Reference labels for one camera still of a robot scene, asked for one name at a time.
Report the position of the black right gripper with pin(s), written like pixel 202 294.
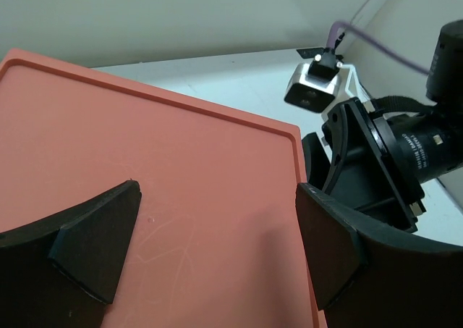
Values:
pixel 364 272

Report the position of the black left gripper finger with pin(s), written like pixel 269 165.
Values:
pixel 64 270

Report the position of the red drawer box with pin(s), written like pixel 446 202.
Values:
pixel 216 242

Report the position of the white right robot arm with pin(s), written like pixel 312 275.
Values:
pixel 430 136

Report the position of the black table label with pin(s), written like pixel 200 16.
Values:
pixel 310 53

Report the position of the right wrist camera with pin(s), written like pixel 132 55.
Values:
pixel 317 86

